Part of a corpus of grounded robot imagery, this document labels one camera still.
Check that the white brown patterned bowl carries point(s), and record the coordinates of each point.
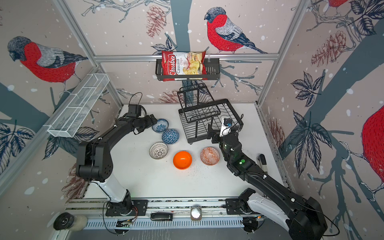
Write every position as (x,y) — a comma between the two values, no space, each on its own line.
(158,150)

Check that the white wire wall basket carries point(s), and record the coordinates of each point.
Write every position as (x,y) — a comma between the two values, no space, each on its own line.
(71,118)

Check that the small black box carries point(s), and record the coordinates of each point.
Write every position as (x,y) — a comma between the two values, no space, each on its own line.
(160,217)

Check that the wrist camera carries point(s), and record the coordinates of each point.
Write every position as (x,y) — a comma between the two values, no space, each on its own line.
(227,124)
(134,111)

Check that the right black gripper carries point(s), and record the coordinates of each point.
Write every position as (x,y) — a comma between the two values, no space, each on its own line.
(210,134)

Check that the silver round button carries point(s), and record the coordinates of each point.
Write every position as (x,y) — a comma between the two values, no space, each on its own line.
(196,213)

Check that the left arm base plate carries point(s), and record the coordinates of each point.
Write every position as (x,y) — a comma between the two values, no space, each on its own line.
(141,207)

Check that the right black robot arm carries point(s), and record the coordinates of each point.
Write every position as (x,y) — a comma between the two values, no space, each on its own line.
(302,218)

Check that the red cassava chips bag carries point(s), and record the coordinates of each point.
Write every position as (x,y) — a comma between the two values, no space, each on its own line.
(176,64)

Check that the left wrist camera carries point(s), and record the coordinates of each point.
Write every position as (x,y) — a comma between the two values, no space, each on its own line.
(134,111)

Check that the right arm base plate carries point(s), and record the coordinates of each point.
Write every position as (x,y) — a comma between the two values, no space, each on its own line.
(233,207)

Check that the dark blue patterned bowl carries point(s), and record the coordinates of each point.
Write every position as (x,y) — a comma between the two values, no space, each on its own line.
(170,136)

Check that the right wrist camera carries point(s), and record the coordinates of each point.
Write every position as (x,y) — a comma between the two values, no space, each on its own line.
(227,124)

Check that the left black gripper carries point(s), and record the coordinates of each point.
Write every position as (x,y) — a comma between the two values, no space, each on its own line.
(149,122)

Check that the black wire dish rack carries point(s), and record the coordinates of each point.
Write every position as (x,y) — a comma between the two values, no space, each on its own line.
(199,109)

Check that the black round knob device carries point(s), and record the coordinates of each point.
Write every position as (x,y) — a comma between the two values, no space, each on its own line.
(67,221)

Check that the red white patterned bowl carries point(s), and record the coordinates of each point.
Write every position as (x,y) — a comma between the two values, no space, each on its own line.
(210,156)

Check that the black wall shelf basket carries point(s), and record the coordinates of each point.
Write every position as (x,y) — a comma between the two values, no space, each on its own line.
(212,66)

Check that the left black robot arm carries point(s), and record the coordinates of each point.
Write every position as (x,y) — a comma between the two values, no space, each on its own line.
(95,164)

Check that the orange plastic bowl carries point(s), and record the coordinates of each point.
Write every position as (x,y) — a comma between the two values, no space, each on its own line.
(182,160)

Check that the blue white rimmed bowl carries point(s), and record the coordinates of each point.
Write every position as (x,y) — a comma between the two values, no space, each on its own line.
(161,126)

